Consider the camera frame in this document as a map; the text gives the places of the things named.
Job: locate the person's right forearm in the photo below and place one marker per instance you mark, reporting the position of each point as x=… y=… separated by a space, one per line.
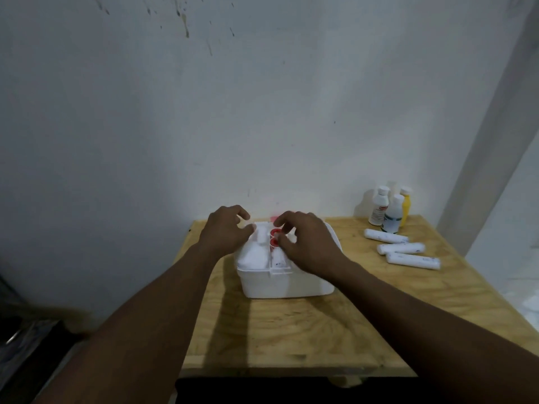
x=425 y=332

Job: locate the person's left hand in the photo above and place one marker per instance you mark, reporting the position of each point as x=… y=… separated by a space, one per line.
x=221 y=233

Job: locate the white bottle with dark label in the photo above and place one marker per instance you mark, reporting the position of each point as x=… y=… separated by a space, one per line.
x=393 y=216

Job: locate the person's left forearm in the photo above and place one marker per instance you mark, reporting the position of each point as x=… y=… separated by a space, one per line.
x=143 y=332

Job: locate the small white bandage roll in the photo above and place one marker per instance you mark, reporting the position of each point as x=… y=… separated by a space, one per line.
x=262 y=234

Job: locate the white plastic storage box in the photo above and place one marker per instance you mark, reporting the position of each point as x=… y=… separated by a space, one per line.
x=286 y=284

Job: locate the dark bag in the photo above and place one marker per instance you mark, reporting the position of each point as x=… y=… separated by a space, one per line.
x=25 y=340

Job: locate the person's right thumb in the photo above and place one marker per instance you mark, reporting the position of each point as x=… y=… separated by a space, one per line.
x=284 y=244

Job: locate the red round cap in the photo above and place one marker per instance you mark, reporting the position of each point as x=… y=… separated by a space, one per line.
x=274 y=242
x=276 y=233

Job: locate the white bottle with red label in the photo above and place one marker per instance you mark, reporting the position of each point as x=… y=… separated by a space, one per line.
x=379 y=206

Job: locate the white wrapped bandage roll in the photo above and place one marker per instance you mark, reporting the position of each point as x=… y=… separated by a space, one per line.
x=412 y=261
x=401 y=248
x=385 y=236

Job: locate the person's right hand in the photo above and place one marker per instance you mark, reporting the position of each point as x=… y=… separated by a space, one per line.
x=313 y=250

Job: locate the yellow bottle with white cap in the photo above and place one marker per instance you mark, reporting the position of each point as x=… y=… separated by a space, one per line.
x=406 y=208

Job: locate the person's left thumb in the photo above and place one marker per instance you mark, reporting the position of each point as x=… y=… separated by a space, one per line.
x=247 y=233

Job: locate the large white bandage roll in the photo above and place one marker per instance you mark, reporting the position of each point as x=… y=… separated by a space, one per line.
x=254 y=255

